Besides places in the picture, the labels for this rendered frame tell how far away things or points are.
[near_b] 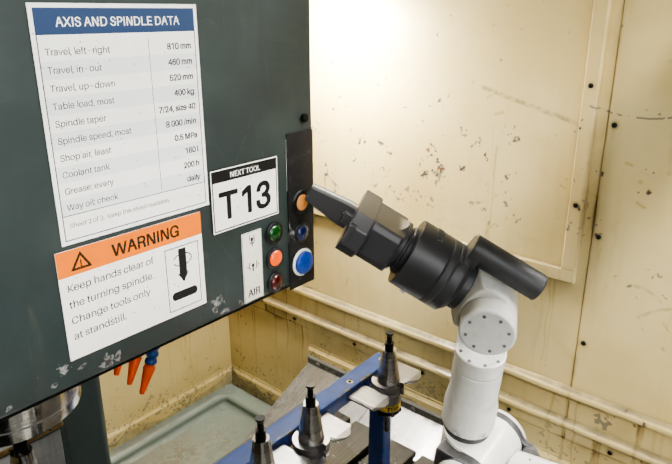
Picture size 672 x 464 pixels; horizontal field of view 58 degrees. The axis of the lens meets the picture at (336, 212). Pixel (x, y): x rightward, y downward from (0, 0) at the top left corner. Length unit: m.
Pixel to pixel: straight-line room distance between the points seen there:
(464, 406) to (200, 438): 1.41
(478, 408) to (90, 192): 0.55
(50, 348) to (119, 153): 0.18
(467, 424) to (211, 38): 0.58
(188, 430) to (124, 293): 1.60
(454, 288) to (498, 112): 0.71
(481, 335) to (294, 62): 0.38
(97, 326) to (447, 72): 1.02
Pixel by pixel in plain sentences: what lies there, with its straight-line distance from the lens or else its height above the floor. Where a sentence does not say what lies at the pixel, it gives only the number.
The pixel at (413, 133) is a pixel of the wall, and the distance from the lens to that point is 1.49.
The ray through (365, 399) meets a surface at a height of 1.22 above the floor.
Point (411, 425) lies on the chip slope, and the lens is 1.76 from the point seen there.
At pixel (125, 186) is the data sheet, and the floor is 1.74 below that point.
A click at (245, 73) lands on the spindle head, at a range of 0.67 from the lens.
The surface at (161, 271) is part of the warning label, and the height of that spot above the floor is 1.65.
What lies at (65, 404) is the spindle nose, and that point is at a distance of 0.81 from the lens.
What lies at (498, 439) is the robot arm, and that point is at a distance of 0.92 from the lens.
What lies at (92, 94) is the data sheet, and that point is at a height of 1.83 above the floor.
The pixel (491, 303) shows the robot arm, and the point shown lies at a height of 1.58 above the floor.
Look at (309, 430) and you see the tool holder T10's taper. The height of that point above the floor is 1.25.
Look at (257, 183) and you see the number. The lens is 0.70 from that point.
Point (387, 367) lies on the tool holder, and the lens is 1.19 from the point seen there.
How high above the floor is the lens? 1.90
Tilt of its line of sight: 18 degrees down
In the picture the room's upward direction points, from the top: straight up
